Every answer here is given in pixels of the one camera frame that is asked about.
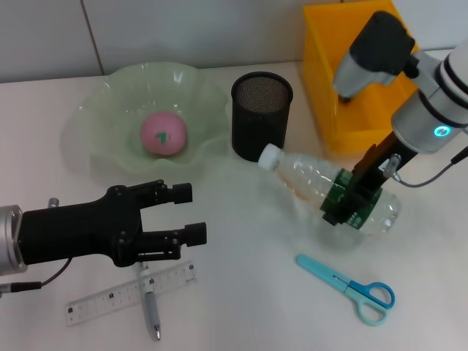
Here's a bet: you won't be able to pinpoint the right gripper cable with connector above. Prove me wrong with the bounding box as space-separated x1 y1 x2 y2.
380 146 468 189

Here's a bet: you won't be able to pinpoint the transparent plastic ruler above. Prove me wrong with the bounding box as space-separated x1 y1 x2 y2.
65 259 199 328

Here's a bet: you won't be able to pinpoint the yellow plastic storage bin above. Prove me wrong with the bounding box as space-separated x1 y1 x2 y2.
301 0 438 153

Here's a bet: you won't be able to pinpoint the silver ballpoint pen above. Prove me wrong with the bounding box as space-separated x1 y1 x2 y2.
136 261 162 341

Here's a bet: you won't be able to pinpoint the black mesh cup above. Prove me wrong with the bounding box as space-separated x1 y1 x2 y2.
230 71 295 163

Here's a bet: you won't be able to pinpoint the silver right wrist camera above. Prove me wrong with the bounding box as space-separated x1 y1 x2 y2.
332 10 418 105

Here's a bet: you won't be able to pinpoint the pink peach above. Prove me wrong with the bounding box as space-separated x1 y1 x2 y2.
140 110 189 159

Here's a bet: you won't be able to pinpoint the gripper cable with connector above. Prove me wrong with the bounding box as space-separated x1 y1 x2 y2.
380 146 468 189
0 197 72 295

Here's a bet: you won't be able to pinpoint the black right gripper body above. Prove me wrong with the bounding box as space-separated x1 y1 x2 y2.
352 132 418 192

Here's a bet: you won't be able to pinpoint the left gripper cable with connector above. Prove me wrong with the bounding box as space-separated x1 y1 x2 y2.
0 197 72 295

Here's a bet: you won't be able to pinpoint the clear bottle with green label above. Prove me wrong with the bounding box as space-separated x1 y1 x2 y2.
257 143 403 235

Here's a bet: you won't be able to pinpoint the blue scissors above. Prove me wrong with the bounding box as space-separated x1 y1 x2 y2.
295 254 396 326

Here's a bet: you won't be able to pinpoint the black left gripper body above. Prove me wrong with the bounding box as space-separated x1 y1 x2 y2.
18 184 144 268

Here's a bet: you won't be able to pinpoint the green glass fruit plate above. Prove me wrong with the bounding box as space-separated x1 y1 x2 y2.
59 61 230 180

